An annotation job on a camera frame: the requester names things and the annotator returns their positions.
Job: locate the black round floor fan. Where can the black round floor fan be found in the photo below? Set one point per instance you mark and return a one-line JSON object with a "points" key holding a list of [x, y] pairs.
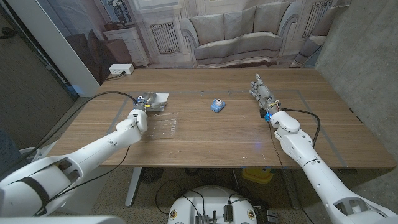
{"points": [[151, 175]]}

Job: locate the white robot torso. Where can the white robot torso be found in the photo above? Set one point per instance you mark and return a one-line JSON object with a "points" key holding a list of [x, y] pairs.
{"points": [[211, 202]]}

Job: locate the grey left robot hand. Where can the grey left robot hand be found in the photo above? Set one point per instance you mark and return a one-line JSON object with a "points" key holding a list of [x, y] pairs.
{"points": [[144, 100]]}

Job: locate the printed living room backdrop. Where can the printed living room backdrop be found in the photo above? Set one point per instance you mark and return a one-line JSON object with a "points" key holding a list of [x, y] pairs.
{"points": [[236, 31]]}

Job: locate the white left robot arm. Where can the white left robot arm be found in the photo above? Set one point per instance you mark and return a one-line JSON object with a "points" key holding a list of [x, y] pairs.
{"points": [[93, 152]]}

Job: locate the blue toy camera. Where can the blue toy camera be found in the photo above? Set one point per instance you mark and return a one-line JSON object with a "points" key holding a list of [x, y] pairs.
{"points": [[217, 105]]}

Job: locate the clear plastic clamshell container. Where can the clear plastic clamshell container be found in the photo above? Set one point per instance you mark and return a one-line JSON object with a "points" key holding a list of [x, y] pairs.
{"points": [[163, 126]]}

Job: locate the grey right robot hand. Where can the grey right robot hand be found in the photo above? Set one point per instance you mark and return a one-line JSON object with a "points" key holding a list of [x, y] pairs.
{"points": [[265, 95]]}

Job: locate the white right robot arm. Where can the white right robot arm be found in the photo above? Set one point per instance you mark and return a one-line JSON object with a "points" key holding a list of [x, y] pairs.
{"points": [[323, 180]]}

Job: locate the white power strip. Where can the white power strip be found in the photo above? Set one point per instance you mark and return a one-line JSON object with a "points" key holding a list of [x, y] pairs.
{"points": [[119, 69]]}

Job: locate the person in blue jeans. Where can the person in blue jeans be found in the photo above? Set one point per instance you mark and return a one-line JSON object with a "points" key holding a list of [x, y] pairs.
{"points": [[9, 152]]}

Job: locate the yellow object under table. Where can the yellow object under table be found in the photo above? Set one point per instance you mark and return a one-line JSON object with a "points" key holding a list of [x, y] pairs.
{"points": [[258, 175]]}

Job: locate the white plastic stand base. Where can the white plastic stand base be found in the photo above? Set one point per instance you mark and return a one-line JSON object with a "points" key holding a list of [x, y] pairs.
{"points": [[31, 152]]}

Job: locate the white table leg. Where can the white table leg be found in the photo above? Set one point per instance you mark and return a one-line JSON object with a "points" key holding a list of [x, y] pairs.
{"points": [[133, 186]]}

